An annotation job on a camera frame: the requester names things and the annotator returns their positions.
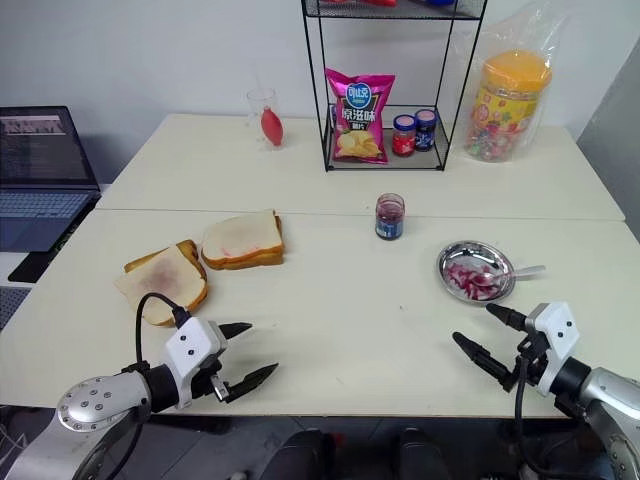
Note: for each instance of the red lid jar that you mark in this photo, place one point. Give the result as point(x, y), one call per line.
point(403, 140)

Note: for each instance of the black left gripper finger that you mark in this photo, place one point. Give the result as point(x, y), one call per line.
point(235, 330)
point(252, 380)

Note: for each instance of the plain bread slice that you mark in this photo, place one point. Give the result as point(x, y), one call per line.
point(250, 261)

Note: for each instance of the clear plastic bag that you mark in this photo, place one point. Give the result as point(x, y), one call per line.
point(530, 35)

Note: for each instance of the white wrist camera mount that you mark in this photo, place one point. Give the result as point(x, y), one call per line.
point(192, 342)
point(555, 330)

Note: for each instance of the red rubber bulb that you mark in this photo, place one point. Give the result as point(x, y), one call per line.
point(272, 127)

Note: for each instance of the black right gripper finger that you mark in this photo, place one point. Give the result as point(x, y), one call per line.
point(482, 357)
point(507, 316)

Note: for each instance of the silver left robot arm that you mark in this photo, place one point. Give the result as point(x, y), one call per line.
point(95, 400)

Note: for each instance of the blue package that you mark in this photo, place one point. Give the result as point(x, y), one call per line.
point(435, 2)

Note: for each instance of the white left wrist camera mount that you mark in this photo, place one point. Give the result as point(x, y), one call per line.
point(192, 342)

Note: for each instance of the orange-lid candy jar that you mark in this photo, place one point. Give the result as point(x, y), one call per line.
point(505, 110)

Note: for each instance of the closed blue-label jam jar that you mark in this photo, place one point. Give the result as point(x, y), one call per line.
point(425, 132)

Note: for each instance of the round metal plate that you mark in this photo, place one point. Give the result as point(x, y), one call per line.
point(452, 260)

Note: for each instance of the jam-stained white bread slice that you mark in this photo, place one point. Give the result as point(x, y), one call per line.
point(240, 235)
point(160, 275)

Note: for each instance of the open laptop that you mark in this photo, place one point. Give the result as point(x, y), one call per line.
point(40, 165)

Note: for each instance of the white spoon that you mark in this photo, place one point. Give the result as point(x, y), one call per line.
point(525, 271)

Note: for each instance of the clear plastic cup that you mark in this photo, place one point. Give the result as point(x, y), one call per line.
point(260, 100)

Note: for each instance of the red package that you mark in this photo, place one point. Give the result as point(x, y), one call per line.
point(360, 2)

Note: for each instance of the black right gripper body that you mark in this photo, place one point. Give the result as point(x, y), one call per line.
point(532, 357)

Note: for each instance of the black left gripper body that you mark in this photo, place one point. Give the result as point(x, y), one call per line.
point(210, 380)

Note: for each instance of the grey perforated panel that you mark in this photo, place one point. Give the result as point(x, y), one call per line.
point(10, 305)

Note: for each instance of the bread slice stack left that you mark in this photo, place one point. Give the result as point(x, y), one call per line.
point(192, 250)

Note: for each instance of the pink potato chips bag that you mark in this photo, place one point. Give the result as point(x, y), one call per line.
point(357, 120)

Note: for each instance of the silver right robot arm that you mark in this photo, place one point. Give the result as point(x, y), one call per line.
point(610, 395)

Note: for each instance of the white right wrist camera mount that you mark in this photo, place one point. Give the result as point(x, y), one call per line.
point(555, 330)

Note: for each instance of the open blue-label jam jar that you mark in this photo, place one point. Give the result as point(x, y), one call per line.
point(390, 220)

